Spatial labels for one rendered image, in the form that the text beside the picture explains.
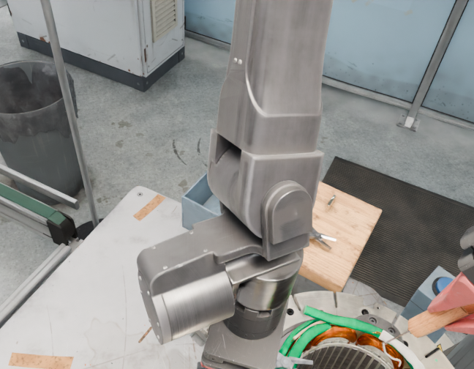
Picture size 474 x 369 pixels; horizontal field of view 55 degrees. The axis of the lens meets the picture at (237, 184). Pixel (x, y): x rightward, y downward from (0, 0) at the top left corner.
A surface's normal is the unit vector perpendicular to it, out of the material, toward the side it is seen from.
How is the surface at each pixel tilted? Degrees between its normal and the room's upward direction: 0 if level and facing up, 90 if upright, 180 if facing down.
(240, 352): 2
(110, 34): 90
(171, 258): 21
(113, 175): 0
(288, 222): 69
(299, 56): 65
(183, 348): 0
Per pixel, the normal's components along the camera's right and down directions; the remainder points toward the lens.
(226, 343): 0.11, -0.67
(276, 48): 0.40, 0.33
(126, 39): -0.45, 0.62
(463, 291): -0.75, 0.60
